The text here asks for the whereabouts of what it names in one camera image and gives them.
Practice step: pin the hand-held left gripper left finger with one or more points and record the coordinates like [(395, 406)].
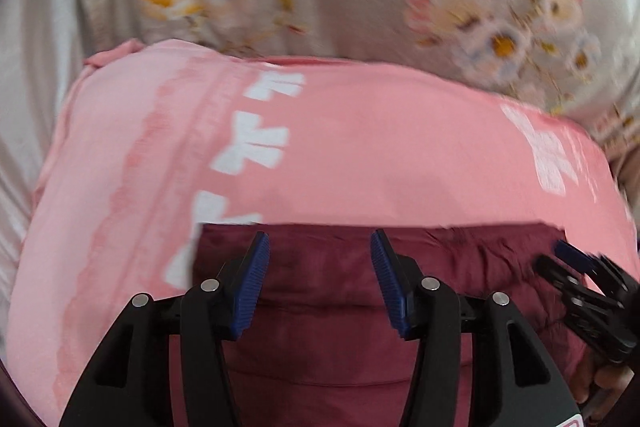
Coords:
[(252, 289)]

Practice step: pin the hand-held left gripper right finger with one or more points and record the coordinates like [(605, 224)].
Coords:
[(387, 289)]

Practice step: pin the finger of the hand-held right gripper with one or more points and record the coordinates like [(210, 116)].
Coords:
[(557, 272), (575, 253)]

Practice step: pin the maroon puffer jacket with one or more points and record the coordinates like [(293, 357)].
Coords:
[(320, 272)]

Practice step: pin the person's right hand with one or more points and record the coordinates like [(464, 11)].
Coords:
[(607, 382)]

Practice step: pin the pink printed blanket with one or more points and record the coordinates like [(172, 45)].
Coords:
[(380, 142)]

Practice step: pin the white satin curtain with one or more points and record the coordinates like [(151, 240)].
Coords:
[(30, 107)]

